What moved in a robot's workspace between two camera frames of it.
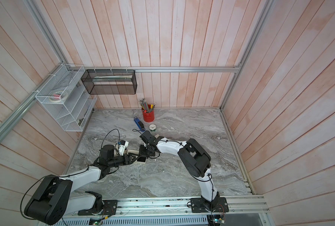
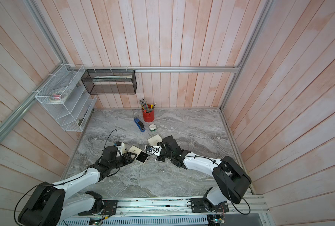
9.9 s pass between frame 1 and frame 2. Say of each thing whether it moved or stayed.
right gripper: moved
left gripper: stayed
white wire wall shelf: stayed
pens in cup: stayed
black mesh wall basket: stayed
